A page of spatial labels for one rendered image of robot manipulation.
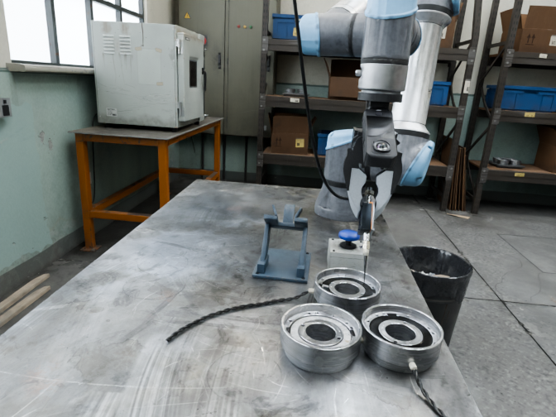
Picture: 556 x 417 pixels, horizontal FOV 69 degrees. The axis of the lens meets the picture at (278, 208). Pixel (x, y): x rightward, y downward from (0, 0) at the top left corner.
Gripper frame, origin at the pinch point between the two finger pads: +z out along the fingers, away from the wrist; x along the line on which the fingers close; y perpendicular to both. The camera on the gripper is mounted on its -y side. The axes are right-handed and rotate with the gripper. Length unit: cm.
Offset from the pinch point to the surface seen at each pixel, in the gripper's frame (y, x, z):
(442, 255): 115, -49, 53
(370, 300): -13.2, -0.7, 9.5
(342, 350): -26.3, 3.6, 9.2
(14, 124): 122, 168, 8
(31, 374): -33, 39, 13
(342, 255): 1.5, 3.3, 9.0
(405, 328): -17.8, -5.2, 10.5
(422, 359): -24.4, -6.2, 10.4
